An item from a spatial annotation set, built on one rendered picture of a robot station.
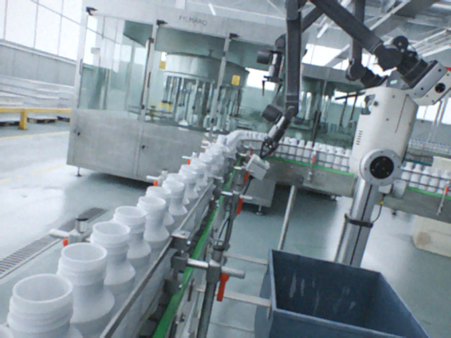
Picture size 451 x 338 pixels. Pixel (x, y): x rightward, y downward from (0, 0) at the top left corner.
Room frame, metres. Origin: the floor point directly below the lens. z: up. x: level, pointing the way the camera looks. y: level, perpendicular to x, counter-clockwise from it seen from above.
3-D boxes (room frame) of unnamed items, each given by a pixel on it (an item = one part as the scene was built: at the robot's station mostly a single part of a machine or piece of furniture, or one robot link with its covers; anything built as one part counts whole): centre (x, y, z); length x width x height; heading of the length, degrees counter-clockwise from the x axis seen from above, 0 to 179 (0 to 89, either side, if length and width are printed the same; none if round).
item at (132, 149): (5.79, 0.70, 1.18); 2.88 x 2.73 x 2.35; 87
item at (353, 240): (1.51, -0.61, 0.74); 0.11 x 0.11 x 0.40; 87
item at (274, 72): (1.76, -0.13, 1.51); 0.10 x 0.07 x 0.07; 87
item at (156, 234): (0.45, 0.09, 1.08); 0.06 x 0.06 x 0.17
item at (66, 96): (10.55, 5.46, 0.50); 1.23 x 1.05 x 1.00; 87
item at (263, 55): (1.76, -0.09, 1.60); 0.12 x 0.09 x 0.12; 87
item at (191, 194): (0.69, 0.08, 1.08); 0.06 x 0.06 x 0.17
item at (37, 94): (9.06, 5.55, 0.50); 1.23 x 1.04 x 1.00; 87
